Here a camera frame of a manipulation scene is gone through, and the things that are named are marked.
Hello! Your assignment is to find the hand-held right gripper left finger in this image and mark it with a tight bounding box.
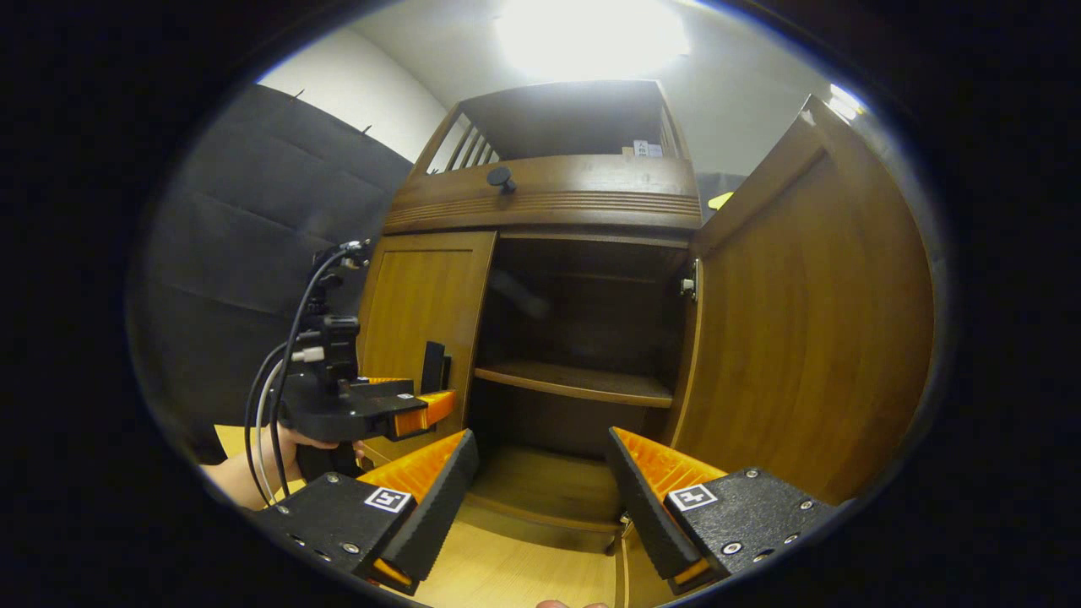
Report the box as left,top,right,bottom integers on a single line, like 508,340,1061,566
253,428,480,594

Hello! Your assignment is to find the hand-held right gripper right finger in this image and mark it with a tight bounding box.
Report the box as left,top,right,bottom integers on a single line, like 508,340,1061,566
606,426,837,594

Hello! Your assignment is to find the wooden shoe cabinet door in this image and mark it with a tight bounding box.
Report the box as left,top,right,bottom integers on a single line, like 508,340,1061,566
667,95,937,506
359,231,497,464

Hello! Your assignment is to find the wooden double-door shoe cabinet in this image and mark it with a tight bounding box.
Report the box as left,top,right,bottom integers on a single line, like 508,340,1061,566
359,80,706,554

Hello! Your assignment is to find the large ceiling light panel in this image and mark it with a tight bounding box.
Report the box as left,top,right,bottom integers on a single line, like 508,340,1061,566
494,0,689,81

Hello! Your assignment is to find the small ceiling light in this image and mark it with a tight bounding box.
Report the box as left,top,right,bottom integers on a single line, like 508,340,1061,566
828,83,866,121

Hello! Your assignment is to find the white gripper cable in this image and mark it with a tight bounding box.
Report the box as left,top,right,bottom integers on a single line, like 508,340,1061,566
253,346,327,505

